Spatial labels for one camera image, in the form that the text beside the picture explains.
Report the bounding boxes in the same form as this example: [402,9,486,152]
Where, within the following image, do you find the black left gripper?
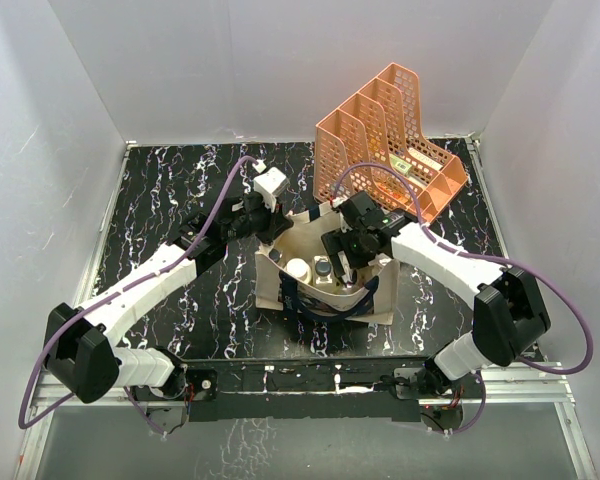
[223,189,294,247]

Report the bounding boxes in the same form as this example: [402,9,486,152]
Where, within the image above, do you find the peach plastic file organizer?
[313,63,468,223]

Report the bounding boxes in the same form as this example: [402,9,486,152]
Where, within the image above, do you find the small clear square bottle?
[268,249,283,265]

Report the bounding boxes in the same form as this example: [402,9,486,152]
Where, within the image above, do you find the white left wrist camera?
[253,167,289,212]

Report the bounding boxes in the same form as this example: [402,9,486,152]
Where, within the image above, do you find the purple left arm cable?
[18,155,266,444]

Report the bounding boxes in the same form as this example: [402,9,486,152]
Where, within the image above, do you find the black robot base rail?
[131,356,483,422]

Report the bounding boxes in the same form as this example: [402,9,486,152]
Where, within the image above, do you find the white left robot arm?
[43,193,293,404]

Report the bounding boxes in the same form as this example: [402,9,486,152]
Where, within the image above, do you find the aluminium table frame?
[14,136,596,479]

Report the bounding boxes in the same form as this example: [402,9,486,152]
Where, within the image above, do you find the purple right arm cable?
[329,163,595,435]

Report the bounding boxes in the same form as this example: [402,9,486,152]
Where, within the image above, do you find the cream canvas tote bag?
[255,202,400,325]

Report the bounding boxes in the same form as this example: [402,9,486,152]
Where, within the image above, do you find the large clear square bottle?
[312,255,335,289]

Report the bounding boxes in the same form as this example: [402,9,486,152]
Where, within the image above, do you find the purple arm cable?
[18,155,266,444]
[329,163,595,435]

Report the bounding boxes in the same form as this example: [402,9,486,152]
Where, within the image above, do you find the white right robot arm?
[322,192,551,397]

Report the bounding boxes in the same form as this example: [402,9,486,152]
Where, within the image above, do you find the cream round cap bottle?
[285,258,312,284]

